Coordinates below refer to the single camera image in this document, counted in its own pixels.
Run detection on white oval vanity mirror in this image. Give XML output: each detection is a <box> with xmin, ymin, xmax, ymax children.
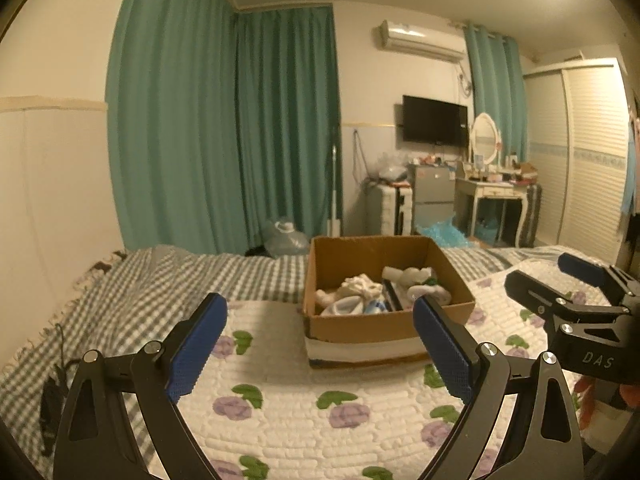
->
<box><xmin>470</xmin><ymin>112</ymin><xmax>503</xmax><ymax>169</ymax></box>

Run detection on blue plastic bag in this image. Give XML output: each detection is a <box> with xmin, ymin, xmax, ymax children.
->
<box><xmin>417</xmin><ymin>215</ymin><xmax>481</xmax><ymax>249</ymax></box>

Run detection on black cable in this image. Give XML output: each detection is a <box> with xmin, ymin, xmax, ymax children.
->
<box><xmin>39</xmin><ymin>322</ymin><xmax>69</xmax><ymax>457</ymax></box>

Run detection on white louvered wardrobe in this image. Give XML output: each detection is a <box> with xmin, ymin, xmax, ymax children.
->
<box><xmin>522</xmin><ymin>57</ymin><xmax>632</xmax><ymax>263</ymax></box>

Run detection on white mop pole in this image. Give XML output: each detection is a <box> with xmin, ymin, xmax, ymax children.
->
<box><xmin>326</xmin><ymin>145</ymin><xmax>344</xmax><ymax>236</ymax></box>

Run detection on white dressing table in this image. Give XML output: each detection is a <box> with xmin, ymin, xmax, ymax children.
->
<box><xmin>454</xmin><ymin>175</ymin><xmax>531</xmax><ymax>248</ymax></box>

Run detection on hanging clothes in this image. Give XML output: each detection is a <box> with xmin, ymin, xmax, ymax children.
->
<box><xmin>622</xmin><ymin>105</ymin><xmax>640</xmax><ymax>242</ymax></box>

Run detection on silver mini fridge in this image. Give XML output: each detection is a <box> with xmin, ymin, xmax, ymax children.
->
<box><xmin>407</xmin><ymin>162</ymin><xmax>458</xmax><ymax>233</ymax></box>

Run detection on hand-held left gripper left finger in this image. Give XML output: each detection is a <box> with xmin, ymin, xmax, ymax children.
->
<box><xmin>52</xmin><ymin>292</ymin><xmax>228</xmax><ymax>480</ymax></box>

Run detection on person's right hand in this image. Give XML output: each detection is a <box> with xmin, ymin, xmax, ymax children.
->
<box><xmin>574</xmin><ymin>374</ymin><xmax>626</xmax><ymax>443</ymax></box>

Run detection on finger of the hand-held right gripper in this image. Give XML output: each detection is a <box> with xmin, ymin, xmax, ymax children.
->
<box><xmin>504</xmin><ymin>270</ymin><xmax>581</xmax><ymax>323</ymax></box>
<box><xmin>557</xmin><ymin>252</ymin><xmax>610</xmax><ymax>287</ymax></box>

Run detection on white floral quilt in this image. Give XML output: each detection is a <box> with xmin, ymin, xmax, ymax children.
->
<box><xmin>125</xmin><ymin>255</ymin><xmax>621</xmax><ymax>480</ymax></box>

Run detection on white ribbed suitcase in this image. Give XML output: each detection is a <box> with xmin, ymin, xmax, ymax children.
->
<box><xmin>367</xmin><ymin>182</ymin><xmax>414</xmax><ymax>236</ymax></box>

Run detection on teal corner curtain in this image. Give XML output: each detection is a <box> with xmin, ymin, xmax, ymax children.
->
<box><xmin>235</xmin><ymin>5</ymin><xmax>344</xmax><ymax>257</ymax></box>

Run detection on black wall television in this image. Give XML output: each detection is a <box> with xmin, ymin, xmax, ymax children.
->
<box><xmin>401</xmin><ymin>94</ymin><xmax>469</xmax><ymax>147</ymax></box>

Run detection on white cloth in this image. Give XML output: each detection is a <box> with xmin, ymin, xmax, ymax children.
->
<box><xmin>337</xmin><ymin>274</ymin><xmax>383</xmax><ymax>302</ymax></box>

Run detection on cardboard box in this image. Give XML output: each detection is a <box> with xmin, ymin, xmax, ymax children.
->
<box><xmin>300</xmin><ymin>235</ymin><xmax>477</xmax><ymax>370</ymax></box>

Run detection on wide teal curtain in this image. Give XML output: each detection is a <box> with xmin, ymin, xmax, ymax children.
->
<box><xmin>106</xmin><ymin>0</ymin><xmax>242</xmax><ymax>256</ymax></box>

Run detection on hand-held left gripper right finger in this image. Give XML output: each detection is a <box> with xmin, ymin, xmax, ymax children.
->
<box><xmin>412</xmin><ymin>295</ymin><xmax>586</xmax><ymax>480</ymax></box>

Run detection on clear plastic bags pile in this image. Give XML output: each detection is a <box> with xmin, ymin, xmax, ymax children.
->
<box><xmin>376</xmin><ymin>152</ymin><xmax>409</xmax><ymax>184</ymax></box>

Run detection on grey checkered bed sheet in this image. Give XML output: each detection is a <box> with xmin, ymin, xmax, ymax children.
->
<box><xmin>0</xmin><ymin>245</ymin><xmax>566</xmax><ymax>480</ymax></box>

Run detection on hanging wall cable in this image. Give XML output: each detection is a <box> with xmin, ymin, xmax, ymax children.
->
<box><xmin>351</xmin><ymin>129</ymin><xmax>364</xmax><ymax>181</ymax></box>

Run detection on clear water jug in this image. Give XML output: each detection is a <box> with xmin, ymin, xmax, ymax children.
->
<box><xmin>262</xmin><ymin>217</ymin><xmax>311</xmax><ymax>259</ymax></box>

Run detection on white air conditioner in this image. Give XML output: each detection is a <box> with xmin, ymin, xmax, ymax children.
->
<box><xmin>375</xmin><ymin>20</ymin><xmax>467</xmax><ymax>64</ymax></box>

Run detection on narrow teal curtain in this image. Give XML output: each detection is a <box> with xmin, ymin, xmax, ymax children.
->
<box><xmin>462</xmin><ymin>22</ymin><xmax>529</xmax><ymax>162</ymax></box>

